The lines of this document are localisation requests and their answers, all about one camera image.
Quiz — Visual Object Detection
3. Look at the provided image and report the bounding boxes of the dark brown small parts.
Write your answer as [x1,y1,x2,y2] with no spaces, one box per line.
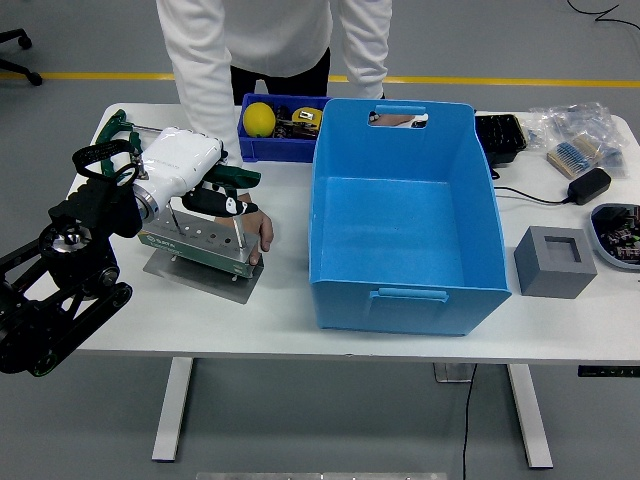
[273,103,321,140]

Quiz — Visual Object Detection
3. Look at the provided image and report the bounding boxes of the black table control panel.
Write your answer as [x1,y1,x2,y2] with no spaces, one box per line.
[577,365,640,379]

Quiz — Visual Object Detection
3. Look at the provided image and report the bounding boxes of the taped resistor strip bundle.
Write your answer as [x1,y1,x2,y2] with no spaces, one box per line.
[546,134,609,180]

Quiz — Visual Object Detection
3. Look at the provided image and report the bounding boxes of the person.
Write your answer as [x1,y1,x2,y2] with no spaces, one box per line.
[155,0,394,266]

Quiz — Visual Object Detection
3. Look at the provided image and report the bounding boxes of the black power adapter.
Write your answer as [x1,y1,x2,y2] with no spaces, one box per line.
[567,167,613,206]

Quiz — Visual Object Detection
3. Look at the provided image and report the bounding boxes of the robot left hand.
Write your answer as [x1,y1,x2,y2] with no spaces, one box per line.
[132,126,260,217]

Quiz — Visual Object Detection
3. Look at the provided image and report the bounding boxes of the white table leg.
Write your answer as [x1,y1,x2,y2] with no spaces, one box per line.
[151,358,194,462]
[507,364,554,470]

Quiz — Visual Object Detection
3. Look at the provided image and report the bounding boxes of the black office chair base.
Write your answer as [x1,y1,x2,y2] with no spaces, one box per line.
[0,28,44,87]

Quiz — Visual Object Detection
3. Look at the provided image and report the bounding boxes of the large light blue box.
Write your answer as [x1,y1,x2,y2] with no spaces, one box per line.
[307,97,513,337]

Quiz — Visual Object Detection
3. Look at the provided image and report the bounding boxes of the black floor cable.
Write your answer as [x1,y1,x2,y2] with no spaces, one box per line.
[567,0,640,31]

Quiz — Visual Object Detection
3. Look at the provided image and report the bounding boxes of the large green T-handle hex key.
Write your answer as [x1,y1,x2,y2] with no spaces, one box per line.
[202,164,263,250]

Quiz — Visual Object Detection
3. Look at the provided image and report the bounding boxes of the black hanging cable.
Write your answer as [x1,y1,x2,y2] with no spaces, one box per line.
[462,364,479,480]

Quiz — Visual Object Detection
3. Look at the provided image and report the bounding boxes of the black adapter cable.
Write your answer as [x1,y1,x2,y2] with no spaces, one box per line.
[488,163,574,205]

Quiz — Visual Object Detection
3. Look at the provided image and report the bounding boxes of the person's right hand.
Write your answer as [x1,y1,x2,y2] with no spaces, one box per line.
[234,192,276,266]

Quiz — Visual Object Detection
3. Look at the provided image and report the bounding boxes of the grey metal bracket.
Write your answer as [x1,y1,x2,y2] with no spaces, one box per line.
[433,363,476,384]

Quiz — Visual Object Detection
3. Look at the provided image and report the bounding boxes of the grey tray of electronic parts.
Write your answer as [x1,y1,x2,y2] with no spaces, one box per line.
[589,203,640,272]

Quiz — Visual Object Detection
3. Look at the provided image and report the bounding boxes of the grey cube with square recess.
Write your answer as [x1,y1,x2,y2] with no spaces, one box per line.
[513,225,599,300]

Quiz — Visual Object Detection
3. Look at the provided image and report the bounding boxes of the black component tray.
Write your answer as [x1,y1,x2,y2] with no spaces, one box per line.
[473,113,530,167]

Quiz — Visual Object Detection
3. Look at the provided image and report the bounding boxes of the clear bags of resistors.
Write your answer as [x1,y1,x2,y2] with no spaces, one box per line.
[527,102,629,179]

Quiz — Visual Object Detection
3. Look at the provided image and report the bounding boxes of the yellow ball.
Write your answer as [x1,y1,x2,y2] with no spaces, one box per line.
[242,101,277,138]

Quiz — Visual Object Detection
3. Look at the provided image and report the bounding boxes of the yellow tape measure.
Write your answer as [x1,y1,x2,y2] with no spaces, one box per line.
[291,106,323,126]

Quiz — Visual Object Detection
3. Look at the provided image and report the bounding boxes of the small dark blue bin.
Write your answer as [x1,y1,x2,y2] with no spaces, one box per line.
[238,93,334,163]

